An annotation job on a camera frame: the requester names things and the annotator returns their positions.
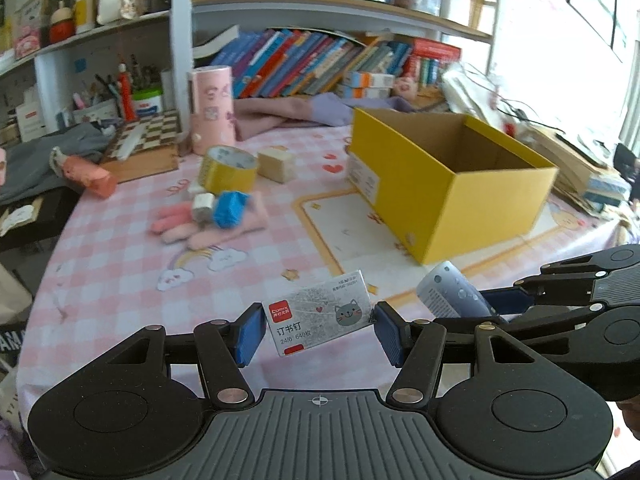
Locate white yellow bottle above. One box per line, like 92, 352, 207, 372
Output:
74, 0, 96, 35

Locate beige block eraser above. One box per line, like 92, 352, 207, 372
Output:
257, 148, 296, 184

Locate pink spray bottle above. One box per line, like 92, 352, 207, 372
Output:
49, 146, 117, 198

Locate orange white boxes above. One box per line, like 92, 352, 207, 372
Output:
335, 70, 395, 99

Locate yellow cardboard box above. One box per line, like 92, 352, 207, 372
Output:
348, 108, 558, 264

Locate pink pig toy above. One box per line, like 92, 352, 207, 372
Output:
393, 77, 419, 101

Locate yellow tape roll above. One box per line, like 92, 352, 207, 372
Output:
198, 145, 258, 195

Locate row of leaning books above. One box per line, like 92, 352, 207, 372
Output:
208, 27, 462, 99

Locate white plastic knife case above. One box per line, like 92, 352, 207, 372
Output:
115, 122, 146, 162

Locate white grey tube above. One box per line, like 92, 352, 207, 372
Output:
416, 260, 495, 318

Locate grey cloth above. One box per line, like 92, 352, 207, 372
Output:
1, 122, 111, 206

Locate pink fluffy glove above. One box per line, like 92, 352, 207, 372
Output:
150, 192, 269, 250

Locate blue small object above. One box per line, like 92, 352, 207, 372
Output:
213, 191, 250, 229

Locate red white doll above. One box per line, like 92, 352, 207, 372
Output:
49, 1, 75, 44

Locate pink cylindrical container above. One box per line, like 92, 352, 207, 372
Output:
189, 65, 235, 155

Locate white shelf unit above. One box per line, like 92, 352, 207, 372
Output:
1, 0, 495, 132

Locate staples box with cat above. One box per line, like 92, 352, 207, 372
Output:
264, 270, 372, 356

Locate red tassel pendant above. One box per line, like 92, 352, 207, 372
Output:
118, 62, 136, 122

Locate white pen holder cup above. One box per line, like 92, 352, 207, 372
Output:
73, 100, 119, 124

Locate wooden chessboard box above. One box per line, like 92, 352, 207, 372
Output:
100, 110, 179, 183

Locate pink purple cloth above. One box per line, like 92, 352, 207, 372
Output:
234, 92, 416, 141

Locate white power adapter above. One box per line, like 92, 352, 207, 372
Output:
191, 192, 216, 223

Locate white green jar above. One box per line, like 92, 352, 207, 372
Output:
132, 87, 164, 118

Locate stack of papers and books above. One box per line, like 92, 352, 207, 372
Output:
440, 63, 631, 214

